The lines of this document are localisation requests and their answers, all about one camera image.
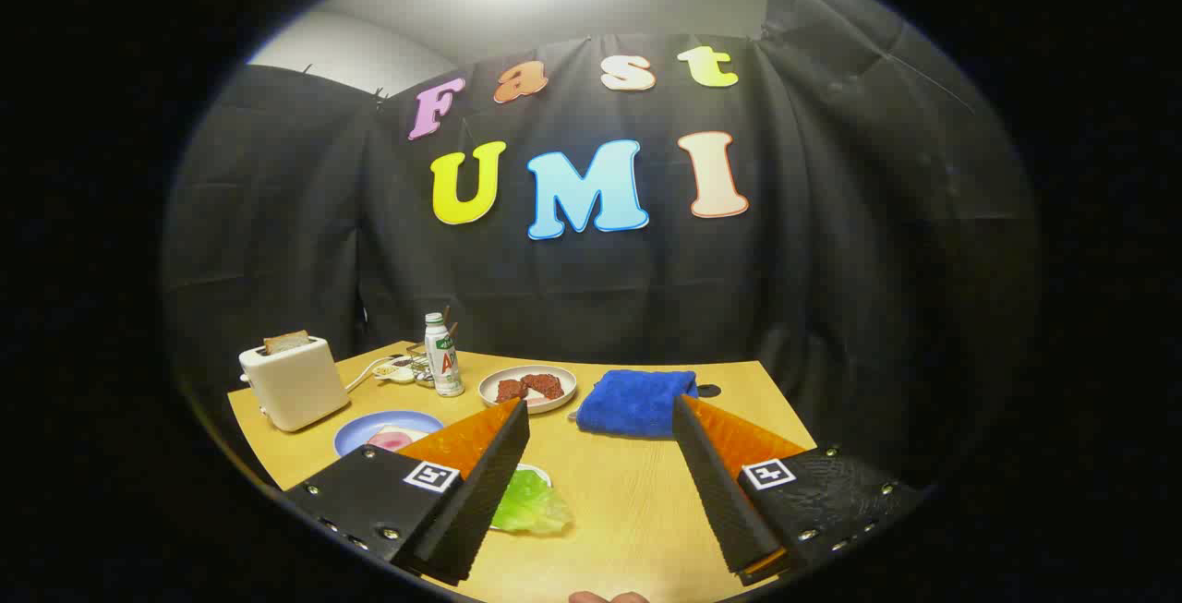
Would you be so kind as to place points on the black backdrop cloth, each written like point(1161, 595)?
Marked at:
point(554, 289)

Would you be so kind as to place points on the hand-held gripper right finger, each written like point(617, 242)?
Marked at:
point(716, 492)

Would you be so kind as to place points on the toast bread slice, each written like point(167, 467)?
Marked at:
point(287, 342)

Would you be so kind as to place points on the white drink bottle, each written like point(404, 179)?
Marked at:
point(446, 363)

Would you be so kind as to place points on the white square plate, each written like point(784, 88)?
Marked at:
point(538, 471)

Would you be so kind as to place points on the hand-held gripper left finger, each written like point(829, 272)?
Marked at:
point(480, 501)

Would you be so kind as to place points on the blue folded towel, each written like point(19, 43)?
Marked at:
point(637, 404)

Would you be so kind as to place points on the blue round plate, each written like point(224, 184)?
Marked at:
point(360, 432)

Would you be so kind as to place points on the white toaster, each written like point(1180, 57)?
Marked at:
point(295, 386)

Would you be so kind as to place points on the brown wooden stick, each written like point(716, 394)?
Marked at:
point(448, 314)

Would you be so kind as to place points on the white divided condiment tray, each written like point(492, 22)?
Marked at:
point(392, 370)

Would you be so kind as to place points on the green lettuce leaf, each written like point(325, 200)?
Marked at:
point(534, 503)

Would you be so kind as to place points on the brown meat piece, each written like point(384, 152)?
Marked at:
point(510, 391)
point(545, 385)

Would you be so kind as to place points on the pink ham slice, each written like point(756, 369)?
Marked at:
point(392, 440)

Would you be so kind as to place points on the beige round plate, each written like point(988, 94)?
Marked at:
point(494, 397)

